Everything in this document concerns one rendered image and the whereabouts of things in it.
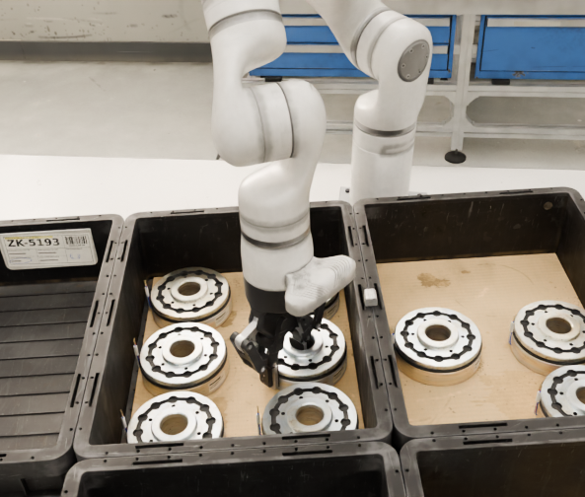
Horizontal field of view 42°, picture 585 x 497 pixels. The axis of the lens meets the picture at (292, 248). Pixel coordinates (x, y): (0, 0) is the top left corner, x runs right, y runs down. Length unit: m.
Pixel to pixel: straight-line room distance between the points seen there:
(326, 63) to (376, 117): 1.72
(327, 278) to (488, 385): 0.26
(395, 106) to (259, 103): 0.43
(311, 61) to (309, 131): 2.12
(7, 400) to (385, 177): 0.60
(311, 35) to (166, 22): 1.19
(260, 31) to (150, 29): 3.14
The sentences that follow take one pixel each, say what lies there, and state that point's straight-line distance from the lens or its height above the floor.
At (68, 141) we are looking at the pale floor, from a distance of 3.28.
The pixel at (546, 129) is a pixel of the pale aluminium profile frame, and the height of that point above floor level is 0.14.
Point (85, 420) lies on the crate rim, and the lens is 0.78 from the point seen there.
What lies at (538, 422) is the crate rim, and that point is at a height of 0.93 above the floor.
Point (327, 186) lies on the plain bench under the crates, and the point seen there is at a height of 0.70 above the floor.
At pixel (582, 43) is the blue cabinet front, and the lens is 2.82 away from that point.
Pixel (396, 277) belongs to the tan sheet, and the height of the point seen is 0.83.
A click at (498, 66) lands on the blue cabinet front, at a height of 0.37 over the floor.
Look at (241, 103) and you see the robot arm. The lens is 0.68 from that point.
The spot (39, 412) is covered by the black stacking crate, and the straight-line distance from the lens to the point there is 0.95.
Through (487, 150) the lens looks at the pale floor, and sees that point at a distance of 3.03.
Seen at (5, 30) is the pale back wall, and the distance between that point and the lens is 4.12.
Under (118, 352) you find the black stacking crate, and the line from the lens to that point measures 0.89.
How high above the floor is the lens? 1.50
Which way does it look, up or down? 37 degrees down
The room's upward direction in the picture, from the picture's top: 3 degrees counter-clockwise
